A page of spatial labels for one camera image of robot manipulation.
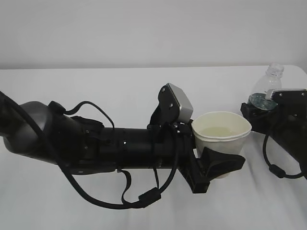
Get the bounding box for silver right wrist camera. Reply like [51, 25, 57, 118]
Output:
[265, 89, 307, 104]

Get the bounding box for white paper cup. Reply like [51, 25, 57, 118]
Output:
[192, 111, 252, 179]

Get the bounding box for clear water bottle green label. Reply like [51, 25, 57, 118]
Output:
[248, 63, 284, 111]

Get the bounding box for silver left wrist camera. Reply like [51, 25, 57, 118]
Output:
[167, 83, 193, 124]

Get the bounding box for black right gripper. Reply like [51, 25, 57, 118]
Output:
[240, 103, 307, 163]

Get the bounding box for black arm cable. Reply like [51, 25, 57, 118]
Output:
[0, 90, 178, 209]
[262, 133, 307, 180]

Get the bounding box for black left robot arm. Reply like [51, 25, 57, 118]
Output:
[0, 92, 245, 194]

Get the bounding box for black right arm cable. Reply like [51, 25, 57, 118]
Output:
[262, 133, 307, 180]

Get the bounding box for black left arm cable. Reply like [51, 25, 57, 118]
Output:
[0, 90, 178, 209]

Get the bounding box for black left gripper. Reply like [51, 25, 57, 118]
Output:
[147, 120, 246, 194]

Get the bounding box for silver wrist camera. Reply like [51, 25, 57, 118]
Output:
[265, 89, 307, 104]
[167, 83, 193, 124]

